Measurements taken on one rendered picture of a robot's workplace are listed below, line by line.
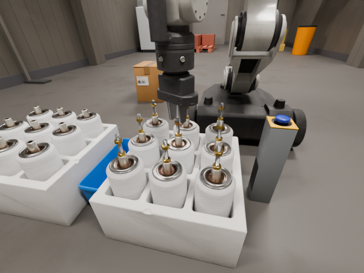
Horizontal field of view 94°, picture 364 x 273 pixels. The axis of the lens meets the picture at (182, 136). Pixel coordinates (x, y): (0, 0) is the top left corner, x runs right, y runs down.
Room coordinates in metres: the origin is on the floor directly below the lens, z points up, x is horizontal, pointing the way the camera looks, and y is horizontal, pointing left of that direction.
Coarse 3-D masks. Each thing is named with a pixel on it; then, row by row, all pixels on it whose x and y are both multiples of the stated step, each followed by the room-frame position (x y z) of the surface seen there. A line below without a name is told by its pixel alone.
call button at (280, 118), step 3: (276, 117) 0.44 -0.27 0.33; (279, 117) 0.44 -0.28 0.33; (282, 117) 0.44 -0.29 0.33; (285, 117) 0.44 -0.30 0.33; (288, 117) 0.44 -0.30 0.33; (276, 120) 0.43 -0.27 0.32; (279, 120) 0.42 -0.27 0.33; (282, 120) 0.42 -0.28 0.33; (285, 120) 0.42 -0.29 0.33; (288, 120) 0.42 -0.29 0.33; (279, 123) 0.43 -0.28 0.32; (282, 123) 0.42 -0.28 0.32; (285, 123) 0.42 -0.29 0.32
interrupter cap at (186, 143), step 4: (168, 140) 0.45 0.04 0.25; (172, 140) 0.45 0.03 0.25; (184, 140) 0.45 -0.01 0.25; (188, 140) 0.44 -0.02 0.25; (172, 144) 0.43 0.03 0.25; (184, 144) 0.43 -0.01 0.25; (188, 144) 0.42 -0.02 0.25; (172, 148) 0.40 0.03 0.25; (176, 148) 0.40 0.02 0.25; (180, 148) 0.40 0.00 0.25; (184, 148) 0.40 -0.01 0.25
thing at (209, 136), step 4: (208, 128) 0.52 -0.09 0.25; (208, 132) 0.50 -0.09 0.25; (232, 132) 0.50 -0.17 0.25; (208, 136) 0.50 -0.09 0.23; (212, 136) 0.48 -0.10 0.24; (224, 136) 0.47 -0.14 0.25; (228, 136) 0.48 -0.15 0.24; (208, 140) 0.49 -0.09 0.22; (212, 140) 0.48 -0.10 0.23; (224, 140) 0.47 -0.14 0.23; (228, 140) 0.48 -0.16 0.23
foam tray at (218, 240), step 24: (240, 168) 0.39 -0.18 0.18; (96, 192) 0.31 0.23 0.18; (144, 192) 0.31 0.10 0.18; (192, 192) 0.30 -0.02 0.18; (240, 192) 0.30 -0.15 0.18; (96, 216) 0.29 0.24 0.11; (120, 216) 0.27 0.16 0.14; (144, 216) 0.25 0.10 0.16; (168, 216) 0.24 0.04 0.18; (192, 216) 0.24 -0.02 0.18; (216, 216) 0.24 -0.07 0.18; (240, 216) 0.23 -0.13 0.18; (120, 240) 0.27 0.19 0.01; (144, 240) 0.26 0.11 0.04; (168, 240) 0.24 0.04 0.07; (192, 240) 0.22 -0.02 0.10; (216, 240) 0.21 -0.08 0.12; (240, 240) 0.20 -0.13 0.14
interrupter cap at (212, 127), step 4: (212, 124) 0.55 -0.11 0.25; (216, 124) 0.55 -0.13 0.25; (224, 124) 0.54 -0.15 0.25; (212, 128) 0.51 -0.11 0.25; (224, 128) 0.52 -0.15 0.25; (228, 128) 0.51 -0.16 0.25; (212, 132) 0.49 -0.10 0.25; (216, 132) 0.49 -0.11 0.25; (224, 132) 0.49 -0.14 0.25; (228, 132) 0.49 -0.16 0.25
